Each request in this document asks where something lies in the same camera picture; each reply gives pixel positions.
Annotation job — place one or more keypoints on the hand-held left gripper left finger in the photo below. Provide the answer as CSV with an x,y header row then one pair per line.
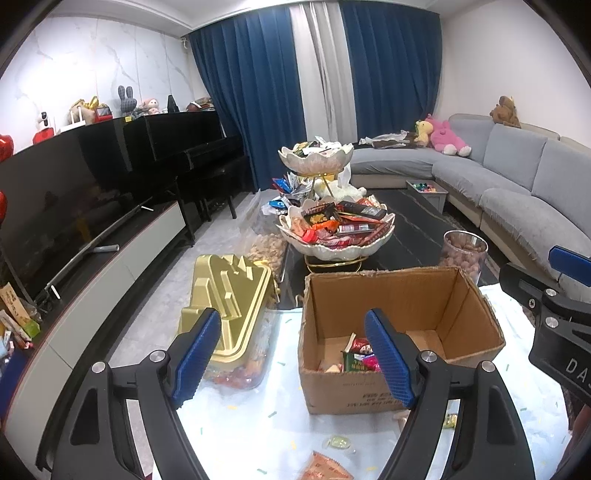
x,y
194,357

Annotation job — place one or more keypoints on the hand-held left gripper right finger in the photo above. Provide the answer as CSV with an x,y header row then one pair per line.
x,y
388,364

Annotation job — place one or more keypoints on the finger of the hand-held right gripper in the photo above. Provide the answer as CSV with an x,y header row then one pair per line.
x,y
521,281
572,263

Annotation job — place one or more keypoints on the green snack packet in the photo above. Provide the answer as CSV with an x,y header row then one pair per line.
x,y
356,362

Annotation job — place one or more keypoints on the red foil candy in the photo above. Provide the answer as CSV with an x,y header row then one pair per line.
x,y
362,345

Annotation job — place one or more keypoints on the brown cardboard box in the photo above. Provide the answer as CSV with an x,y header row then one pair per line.
x,y
341,392

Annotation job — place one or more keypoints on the large pile of wrapped snacks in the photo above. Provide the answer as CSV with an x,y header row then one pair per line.
x,y
346,219

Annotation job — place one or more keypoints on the small pile of wrapped snacks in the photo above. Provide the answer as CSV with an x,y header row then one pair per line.
x,y
316,145

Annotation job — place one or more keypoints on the clear candy jar gold lid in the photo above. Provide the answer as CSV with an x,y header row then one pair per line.
x,y
226,304

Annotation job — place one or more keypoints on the clear jar of brown nuts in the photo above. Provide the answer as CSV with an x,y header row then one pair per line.
x,y
461,256

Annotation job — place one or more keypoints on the small gold candy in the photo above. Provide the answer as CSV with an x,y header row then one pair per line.
x,y
450,420

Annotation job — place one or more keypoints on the grey corner sofa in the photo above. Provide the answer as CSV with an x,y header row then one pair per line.
x,y
521,194

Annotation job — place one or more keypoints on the yellow green wrapped candy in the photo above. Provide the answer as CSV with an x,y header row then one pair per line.
x,y
337,443

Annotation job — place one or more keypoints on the grey television cabinet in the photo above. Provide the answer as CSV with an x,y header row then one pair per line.
x,y
115,286

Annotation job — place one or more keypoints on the light blue patterned cloth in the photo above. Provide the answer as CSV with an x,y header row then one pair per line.
x,y
277,429

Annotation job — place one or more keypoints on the orange snack packet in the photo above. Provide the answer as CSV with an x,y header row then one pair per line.
x,y
323,468

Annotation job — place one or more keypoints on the grey toy storage bin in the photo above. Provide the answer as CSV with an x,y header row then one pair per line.
x,y
429,196

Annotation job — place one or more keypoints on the white tiered snack stand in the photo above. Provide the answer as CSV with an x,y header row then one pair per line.
x,y
332,249

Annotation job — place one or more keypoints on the clear bag of peanuts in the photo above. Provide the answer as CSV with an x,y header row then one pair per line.
x,y
268,249

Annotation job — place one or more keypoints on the grey remote control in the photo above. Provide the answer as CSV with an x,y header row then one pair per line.
x,y
105,249

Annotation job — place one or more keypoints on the pink plush bear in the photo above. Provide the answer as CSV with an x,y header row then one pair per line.
x,y
445,136

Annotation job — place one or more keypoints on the brown plush toy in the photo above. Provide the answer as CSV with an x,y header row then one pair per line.
x,y
505,113

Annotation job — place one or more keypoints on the stack of colourful packets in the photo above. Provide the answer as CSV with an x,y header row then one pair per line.
x,y
18,318

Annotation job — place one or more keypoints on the yellow plush duck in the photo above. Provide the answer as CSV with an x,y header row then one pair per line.
x,y
422,131

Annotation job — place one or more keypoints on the white plastic bag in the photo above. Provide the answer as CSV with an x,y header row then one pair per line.
x,y
348,182

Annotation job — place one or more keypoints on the crumpled blanket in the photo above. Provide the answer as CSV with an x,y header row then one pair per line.
x,y
388,138

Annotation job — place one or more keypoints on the black curved television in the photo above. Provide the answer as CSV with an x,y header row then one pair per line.
x,y
55,207

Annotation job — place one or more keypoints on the black upright piano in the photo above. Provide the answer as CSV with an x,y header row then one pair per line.
x,y
184,147

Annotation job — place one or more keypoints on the red heart balloon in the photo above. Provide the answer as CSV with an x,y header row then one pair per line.
x,y
2,205
5,147

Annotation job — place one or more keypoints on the blue curtain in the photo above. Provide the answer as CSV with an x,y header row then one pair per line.
x,y
392,69
244,92

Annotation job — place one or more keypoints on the basket of small things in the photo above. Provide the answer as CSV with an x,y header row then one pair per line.
x,y
201,105

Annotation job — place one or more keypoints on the black metronome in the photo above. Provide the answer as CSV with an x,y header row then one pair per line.
x,y
172,105

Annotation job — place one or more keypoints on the pink plush doll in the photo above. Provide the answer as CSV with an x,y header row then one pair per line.
x,y
150,107

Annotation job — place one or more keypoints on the grey plush bunny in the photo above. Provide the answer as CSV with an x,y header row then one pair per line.
x,y
127,101

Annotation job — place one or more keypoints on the white router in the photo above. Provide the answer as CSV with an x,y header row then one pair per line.
x,y
76,119

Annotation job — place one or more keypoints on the gold balloon decoration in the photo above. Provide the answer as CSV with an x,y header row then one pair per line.
x,y
90,108

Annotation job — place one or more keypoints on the white sheer curtain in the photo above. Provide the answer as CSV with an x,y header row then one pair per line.
x,y
323,69

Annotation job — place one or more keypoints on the white security camera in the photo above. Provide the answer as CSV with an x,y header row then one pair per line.
x,y
45,121

